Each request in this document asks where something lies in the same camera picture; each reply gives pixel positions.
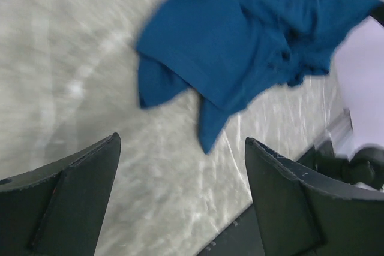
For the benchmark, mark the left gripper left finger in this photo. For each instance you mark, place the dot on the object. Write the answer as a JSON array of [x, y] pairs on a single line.
[[59, 208]]

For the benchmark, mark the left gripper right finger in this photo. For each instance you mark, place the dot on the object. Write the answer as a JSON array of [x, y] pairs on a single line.
[[302, 212]]

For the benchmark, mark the blue printed t-shirt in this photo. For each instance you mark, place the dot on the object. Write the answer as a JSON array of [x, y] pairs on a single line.
[[230, 51]]

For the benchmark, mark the black base beam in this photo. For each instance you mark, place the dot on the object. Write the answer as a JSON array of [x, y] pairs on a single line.
[[240, 238]]

